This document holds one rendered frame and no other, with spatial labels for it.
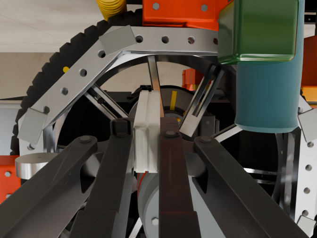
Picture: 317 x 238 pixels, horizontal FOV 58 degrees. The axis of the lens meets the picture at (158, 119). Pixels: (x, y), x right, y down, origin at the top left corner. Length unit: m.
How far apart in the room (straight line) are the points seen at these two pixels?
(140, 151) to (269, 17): 0.11
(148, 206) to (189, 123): 0.28
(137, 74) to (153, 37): 6.13
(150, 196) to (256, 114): 0.18
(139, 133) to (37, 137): 0.38
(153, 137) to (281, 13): 0.11
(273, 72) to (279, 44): 0.22
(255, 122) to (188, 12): 0.21
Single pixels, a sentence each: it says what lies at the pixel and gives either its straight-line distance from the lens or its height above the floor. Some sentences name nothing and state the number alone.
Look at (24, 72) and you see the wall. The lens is 7.41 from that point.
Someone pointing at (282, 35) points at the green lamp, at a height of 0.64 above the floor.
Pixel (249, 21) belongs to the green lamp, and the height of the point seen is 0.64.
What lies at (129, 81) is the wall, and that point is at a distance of 6.65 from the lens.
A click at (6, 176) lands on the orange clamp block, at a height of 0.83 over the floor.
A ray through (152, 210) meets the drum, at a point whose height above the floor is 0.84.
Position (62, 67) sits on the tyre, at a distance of 0.59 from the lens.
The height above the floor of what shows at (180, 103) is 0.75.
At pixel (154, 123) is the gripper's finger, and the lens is 0.16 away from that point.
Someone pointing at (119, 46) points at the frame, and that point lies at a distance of 0.50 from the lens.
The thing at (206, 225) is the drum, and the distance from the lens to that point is 0.41.
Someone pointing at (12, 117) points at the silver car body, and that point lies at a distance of 1.01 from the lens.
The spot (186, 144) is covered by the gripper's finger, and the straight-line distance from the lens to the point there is 0.16.
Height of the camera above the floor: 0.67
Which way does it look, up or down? 7 degrees up
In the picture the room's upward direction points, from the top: 179 degrees counter-clockwise
